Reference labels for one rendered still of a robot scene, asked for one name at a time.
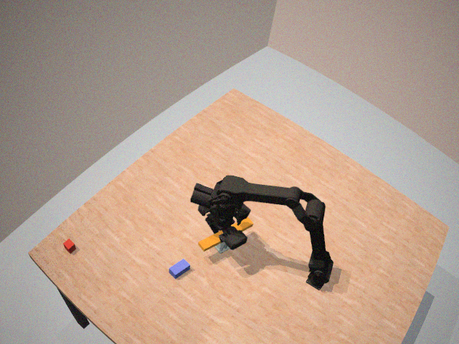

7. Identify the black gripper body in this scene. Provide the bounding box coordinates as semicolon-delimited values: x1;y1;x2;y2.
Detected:
198;205;247;250

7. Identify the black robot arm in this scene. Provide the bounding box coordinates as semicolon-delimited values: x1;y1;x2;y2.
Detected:
191;175;333;290

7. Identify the orange bar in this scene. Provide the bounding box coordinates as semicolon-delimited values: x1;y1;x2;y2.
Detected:
198;217;253;252

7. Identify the blue rectangular block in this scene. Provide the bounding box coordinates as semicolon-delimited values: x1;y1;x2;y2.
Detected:
169;259;190;279

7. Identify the red cube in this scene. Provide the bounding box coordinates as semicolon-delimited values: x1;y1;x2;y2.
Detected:
63;239;76;254

